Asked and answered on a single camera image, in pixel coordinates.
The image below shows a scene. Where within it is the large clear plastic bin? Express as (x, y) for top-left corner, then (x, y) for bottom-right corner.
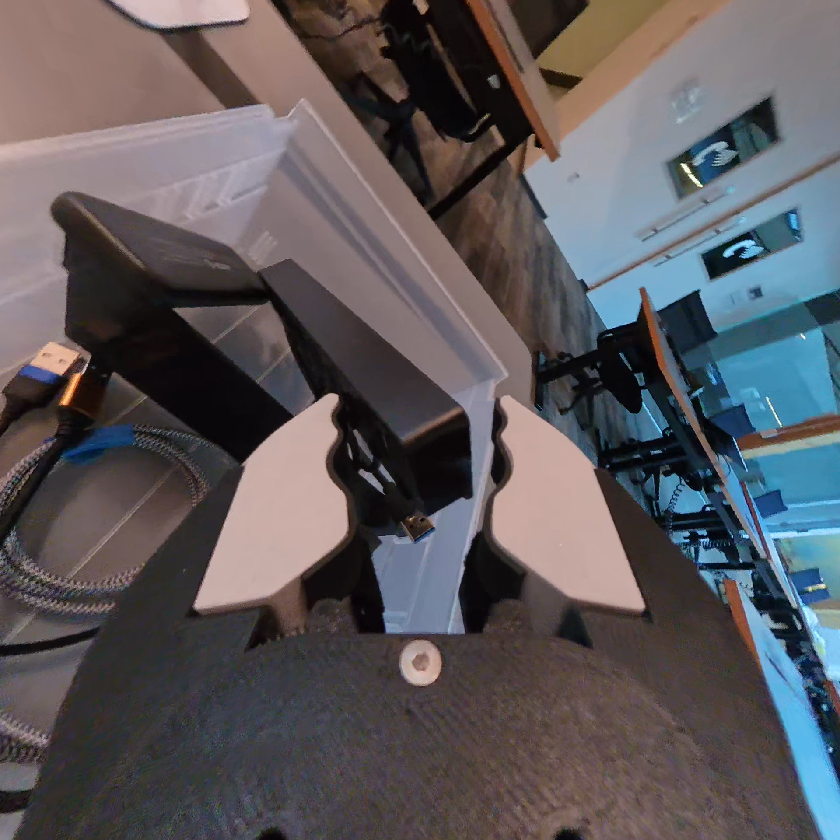
(0, 98), (511, 634)

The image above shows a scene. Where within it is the phone sign window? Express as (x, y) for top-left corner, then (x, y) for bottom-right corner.
(666, 97), (782, 201)
(701, 209), (803, 280)

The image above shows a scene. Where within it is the small clear plastic bin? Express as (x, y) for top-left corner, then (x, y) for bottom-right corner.
(0, 105), (293, 795)

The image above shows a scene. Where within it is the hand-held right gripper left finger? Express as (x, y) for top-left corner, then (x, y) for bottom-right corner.
(193, 394), (368, 614)

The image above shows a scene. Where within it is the black divider panel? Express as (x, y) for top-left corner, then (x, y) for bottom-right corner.
(64, 236), (293, 463)

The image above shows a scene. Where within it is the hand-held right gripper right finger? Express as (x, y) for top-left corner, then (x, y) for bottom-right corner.
(469, 395), (648, 616)

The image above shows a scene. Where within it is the grey braided usb cable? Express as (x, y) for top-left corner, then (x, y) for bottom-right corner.
(0, 371), (212, 765)

